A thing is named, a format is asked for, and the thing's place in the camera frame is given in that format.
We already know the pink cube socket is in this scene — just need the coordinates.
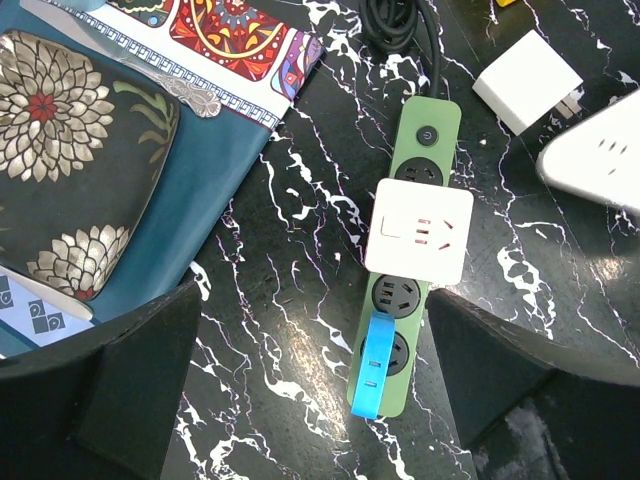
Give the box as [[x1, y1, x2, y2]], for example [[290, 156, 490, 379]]
[[364, 178, 474, 285]]

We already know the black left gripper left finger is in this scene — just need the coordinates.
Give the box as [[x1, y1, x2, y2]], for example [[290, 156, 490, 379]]
[[1, 283, 201, 479]]

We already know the white triangular power strip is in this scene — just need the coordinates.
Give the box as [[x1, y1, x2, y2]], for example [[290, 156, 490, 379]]
[[536, 91, 639, 215]]

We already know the dark floral square plate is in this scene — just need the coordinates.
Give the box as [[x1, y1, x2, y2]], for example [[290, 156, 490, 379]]
[[1, 29, 180, 301]]

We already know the green power strip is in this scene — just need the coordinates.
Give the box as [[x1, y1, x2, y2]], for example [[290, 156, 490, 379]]
[[347, 96, 461, 418]]

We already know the blue patterned placemat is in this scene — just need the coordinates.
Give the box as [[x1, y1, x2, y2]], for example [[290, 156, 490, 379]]
[[1, 1, 323, 357]]

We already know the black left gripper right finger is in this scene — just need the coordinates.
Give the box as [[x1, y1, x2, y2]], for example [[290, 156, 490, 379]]
[[426, 289, 639, 479]]

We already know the white cube charger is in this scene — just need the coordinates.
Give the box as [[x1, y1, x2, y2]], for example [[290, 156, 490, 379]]
[[472, 30, 582, 135]]

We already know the blue plug adapter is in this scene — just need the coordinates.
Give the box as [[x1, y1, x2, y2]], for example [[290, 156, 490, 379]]
[[351, 311, 395, 419]]

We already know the yellow cube socket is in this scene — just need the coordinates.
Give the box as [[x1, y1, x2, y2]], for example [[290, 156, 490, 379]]
[[496, 0, 517, 8]]

